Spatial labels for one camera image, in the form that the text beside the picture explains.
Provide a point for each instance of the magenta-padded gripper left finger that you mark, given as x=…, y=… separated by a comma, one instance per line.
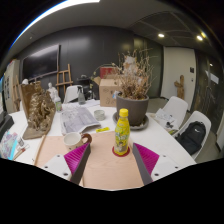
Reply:
x=76, y=158

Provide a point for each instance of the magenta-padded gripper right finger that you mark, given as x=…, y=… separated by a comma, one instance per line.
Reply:
x=146, y=158

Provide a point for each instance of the yellow drink bottle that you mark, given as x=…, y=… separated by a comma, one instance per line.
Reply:
x=122, y=133

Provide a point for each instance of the light plywood sheet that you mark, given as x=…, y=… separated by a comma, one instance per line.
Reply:
x=106, y=166

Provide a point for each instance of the grey plant saucer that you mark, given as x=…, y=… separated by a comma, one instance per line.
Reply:
x=141, y=126

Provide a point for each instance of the yellow marker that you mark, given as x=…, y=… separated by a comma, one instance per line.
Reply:
x=102, y=129

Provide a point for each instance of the printed newspaper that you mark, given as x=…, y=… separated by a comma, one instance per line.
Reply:
x=78, y=118

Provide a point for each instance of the small glass jar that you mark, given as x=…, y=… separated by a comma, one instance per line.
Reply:
x=99, y=115

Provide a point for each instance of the black backpack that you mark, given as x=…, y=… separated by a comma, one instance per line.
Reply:
x=191, y=136

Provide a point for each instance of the dried plant in grey pot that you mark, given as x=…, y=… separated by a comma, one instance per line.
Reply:
x=132, y=106

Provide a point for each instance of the small paint jar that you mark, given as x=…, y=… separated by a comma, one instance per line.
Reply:
x=20, y=142

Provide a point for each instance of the brown rocky sculpture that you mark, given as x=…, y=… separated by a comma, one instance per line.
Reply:
x=38, y=110

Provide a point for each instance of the clear spray bottle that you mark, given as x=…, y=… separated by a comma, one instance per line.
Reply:
x=81, y=96

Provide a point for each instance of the colourful picture book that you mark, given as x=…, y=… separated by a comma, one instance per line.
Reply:
x=7, y=145

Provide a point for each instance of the cardboard box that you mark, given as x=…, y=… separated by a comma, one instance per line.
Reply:
x=108, y=95

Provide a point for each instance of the white plaster bust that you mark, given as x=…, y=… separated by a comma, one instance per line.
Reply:
x=52, y=90

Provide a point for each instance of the black case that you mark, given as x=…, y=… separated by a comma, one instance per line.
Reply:
x=5, y=125

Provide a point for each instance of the wooden figure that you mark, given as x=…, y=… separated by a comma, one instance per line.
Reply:
x=180, y=86

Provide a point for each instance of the wooden easel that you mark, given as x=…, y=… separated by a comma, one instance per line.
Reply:
x=63, y=80

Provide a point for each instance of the red box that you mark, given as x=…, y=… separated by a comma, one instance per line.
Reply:
x=107, y=71

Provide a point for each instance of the dark wall screen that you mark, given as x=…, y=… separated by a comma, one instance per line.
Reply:
x=41, y=61

